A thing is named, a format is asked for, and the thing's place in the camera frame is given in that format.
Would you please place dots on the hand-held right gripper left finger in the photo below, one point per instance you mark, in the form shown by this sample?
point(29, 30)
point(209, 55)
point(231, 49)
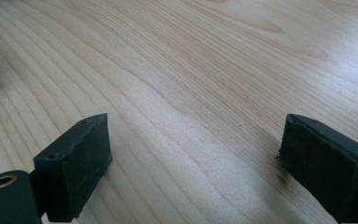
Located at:
point(74, 161)

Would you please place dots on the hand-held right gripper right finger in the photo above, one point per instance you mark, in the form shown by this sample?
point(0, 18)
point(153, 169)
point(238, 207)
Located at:
point(329, 168)

